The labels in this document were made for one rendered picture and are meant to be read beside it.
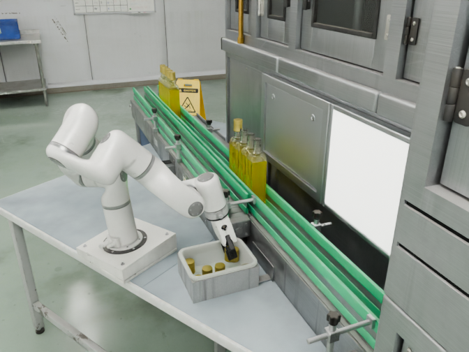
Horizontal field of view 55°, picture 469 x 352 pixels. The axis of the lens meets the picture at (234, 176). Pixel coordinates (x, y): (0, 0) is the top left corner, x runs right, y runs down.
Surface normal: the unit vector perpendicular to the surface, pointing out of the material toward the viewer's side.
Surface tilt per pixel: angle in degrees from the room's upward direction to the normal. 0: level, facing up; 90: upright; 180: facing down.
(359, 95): 90
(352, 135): 90
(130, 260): 5
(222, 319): 0
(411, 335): 90
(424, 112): 90
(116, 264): 5
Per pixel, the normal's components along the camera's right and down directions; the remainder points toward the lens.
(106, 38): 0.38, 0.39
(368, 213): -0.93, 0.15
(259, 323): 0.00, -0.91
